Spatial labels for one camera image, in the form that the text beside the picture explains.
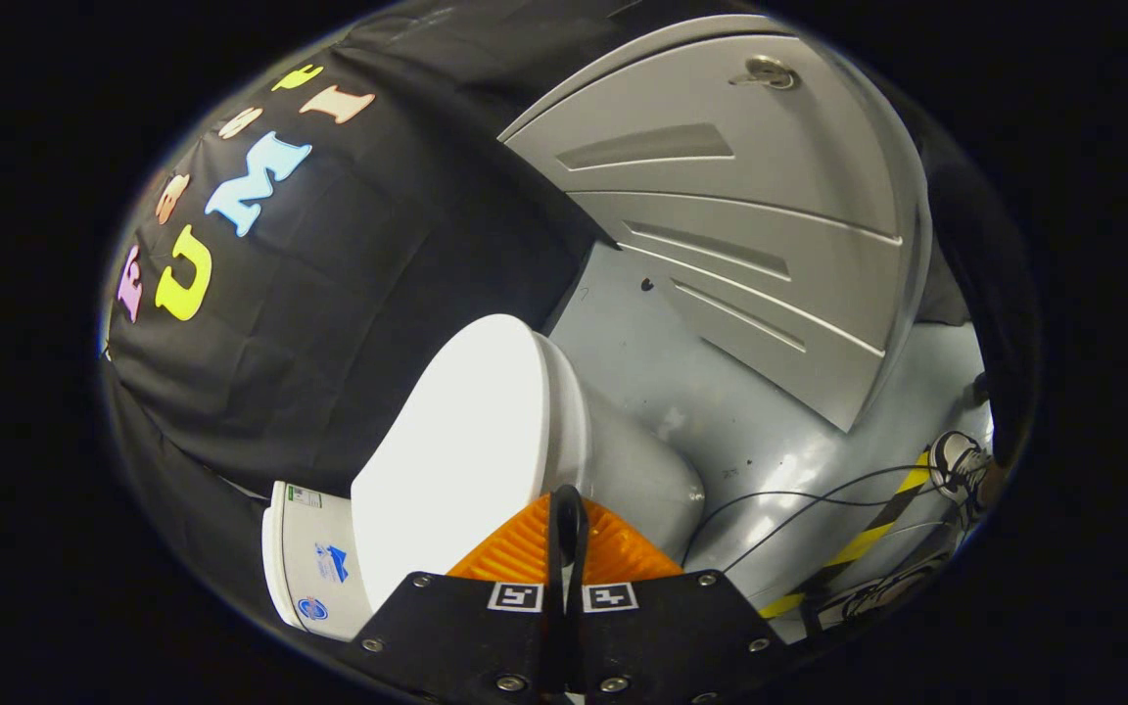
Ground grey cabinet with white top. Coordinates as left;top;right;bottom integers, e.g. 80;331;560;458
497;14;934;434

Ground yellow black floor tape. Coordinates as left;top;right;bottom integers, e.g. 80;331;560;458
757;452;934;621

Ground cabinet key lock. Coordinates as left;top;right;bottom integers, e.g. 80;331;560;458
728;55;801;92

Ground white toilet bowl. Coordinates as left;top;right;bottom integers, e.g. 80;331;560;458
533;331;708;571

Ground black backdrop cloth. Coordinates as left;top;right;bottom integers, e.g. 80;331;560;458
99;0;624;588

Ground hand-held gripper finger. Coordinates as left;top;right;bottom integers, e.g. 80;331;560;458
564;485;790;705
344;485;566;705

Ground black floor cable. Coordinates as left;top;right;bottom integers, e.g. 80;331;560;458
680;464;937;569
721;470;935;576

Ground person's white sneaker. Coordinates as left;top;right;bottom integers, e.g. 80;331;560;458
928;430;994;506
817;560;949;630

